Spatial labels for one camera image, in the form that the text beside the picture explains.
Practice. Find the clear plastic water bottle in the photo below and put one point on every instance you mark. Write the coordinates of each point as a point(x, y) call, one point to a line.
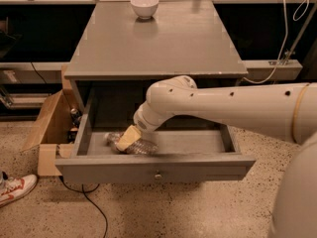
point(140, 147)

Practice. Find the grey open top drawer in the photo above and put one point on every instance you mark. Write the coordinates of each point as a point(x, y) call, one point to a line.
point(189, 150)

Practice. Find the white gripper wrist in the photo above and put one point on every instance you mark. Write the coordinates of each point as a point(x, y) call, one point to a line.
point(144, 124)

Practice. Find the open cardboard box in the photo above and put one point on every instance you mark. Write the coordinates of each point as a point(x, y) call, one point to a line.
point(50, 131)

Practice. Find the white ceramic bowl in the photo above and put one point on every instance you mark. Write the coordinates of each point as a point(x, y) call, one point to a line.
point(144, 9)

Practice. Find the grey wooden cabinet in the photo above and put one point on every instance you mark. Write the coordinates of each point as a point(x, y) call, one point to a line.
point(121, 55)

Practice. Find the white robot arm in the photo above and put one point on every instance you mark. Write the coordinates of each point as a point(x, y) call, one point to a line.
point(284, 111)

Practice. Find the can inside cardboard box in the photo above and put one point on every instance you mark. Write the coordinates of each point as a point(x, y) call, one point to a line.
point(75, 116)

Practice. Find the white and red sneaker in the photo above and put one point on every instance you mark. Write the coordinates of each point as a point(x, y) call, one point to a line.
point(12, 189)

